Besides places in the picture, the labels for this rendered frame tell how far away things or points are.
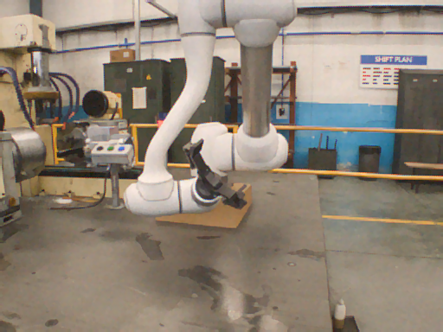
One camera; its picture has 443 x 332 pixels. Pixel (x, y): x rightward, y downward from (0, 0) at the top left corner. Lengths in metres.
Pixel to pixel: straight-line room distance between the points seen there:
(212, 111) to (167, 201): 3.66
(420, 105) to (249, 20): 5.35
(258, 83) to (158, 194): 0.46
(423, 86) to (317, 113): 1.86
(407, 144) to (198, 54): 5.38
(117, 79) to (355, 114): 4.20
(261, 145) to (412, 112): 5.00
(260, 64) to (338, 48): 5.42
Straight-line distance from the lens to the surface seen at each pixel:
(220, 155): 1.26
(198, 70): 0.91
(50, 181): 1.82
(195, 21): 0.91
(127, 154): 1.37
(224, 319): 0.72
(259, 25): 0.91
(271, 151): 1.23
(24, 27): 1.86
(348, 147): 6.34
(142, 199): 0.95
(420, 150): 6.14
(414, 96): 6.06
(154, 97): 4.88
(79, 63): 8.16
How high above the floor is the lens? 1.23
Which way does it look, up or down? 10 degrees down
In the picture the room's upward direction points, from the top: straight up
